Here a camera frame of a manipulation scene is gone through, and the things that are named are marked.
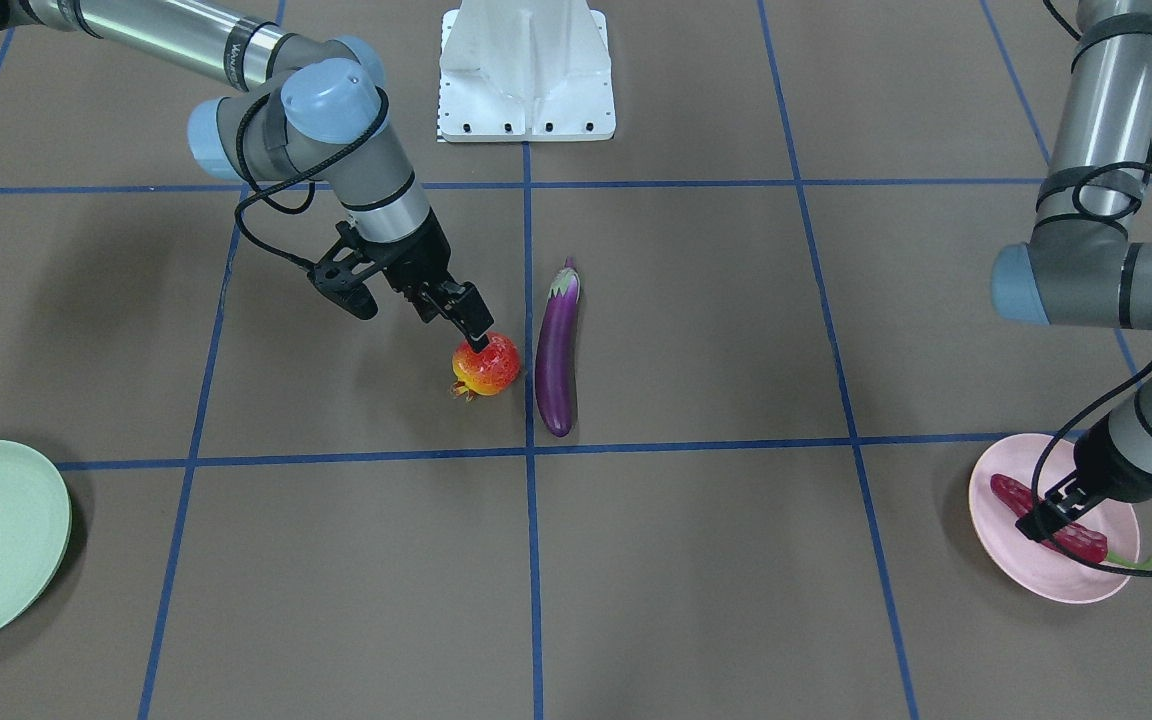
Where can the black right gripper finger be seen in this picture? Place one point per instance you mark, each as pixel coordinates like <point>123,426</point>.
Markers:
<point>461,305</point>

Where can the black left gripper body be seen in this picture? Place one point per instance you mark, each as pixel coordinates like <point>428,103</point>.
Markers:
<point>1139,488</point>

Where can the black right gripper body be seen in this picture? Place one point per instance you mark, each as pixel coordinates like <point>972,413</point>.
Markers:
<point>418,264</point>

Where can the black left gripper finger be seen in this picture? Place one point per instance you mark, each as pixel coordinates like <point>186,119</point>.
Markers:
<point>1046,523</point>

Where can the red chili pepper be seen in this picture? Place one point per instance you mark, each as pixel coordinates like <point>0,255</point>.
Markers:
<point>1003,489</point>

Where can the red orange pomegranate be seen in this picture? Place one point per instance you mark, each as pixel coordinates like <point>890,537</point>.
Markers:
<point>488,372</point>

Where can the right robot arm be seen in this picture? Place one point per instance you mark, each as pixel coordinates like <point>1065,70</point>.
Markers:
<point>302,111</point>

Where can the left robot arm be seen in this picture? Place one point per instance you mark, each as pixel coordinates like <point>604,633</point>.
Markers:
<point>1088,260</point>

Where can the pink plate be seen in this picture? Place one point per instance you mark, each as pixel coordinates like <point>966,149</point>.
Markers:
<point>1044,572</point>

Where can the purple eggplant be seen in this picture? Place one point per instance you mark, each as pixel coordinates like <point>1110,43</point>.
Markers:
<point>553,367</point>

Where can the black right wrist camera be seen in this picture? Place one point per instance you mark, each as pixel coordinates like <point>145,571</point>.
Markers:
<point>340,275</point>

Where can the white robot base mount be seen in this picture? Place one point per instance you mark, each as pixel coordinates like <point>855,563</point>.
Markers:
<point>525,71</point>

